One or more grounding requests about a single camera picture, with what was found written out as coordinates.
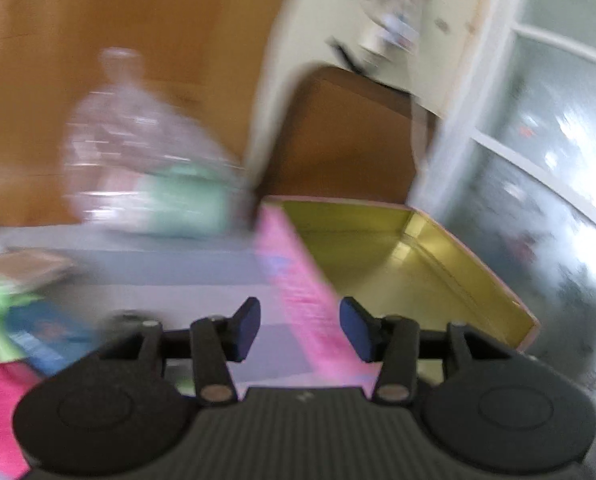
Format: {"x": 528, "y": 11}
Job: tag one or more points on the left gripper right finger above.
{"x": 483, "y": 402}

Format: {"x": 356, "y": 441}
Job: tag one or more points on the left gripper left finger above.
{"x": 130, "y": 401}

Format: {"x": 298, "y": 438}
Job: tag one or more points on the blue plastic case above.
{"x": 49, "y": 339}

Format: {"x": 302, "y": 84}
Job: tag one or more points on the printed card packet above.
{"x": 28, "y": 269}

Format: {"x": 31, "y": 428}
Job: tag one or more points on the striped bed sheet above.
{"x": 178, "y": 281}

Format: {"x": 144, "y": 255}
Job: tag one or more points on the pink tin box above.
{"x": 393, "y": 260}

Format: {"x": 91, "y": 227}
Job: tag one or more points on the mint green roll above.
{"x": 186, "y": 200}

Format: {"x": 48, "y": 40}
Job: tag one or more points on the clear plastic bag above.
{"x": 120, "y": 132}

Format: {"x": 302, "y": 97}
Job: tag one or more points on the brown chair backrest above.
{"x": 343, "y": 136}

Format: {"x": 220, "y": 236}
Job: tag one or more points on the wooden headboard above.
{"x": 202, "y": 56}

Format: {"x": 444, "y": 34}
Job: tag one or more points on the wall power socket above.
{"x": 392, "y": 25}

